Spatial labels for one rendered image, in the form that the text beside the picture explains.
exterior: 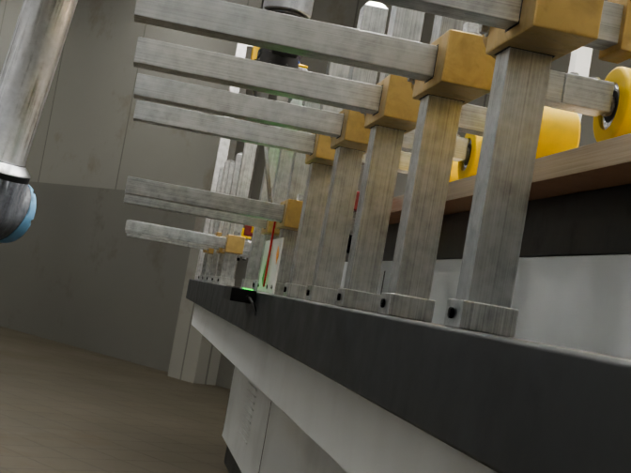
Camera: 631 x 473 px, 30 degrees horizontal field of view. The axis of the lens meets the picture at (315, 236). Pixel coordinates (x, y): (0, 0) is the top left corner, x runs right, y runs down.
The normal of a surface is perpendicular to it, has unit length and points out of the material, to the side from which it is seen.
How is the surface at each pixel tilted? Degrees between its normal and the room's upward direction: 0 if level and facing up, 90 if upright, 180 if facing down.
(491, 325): 90
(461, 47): 90
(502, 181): 90
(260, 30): 90
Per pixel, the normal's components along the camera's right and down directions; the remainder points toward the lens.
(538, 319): -0.97, -0.18
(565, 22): 0.15, -0.03
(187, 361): -0.70, -0.16
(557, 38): -0.17, 0.98
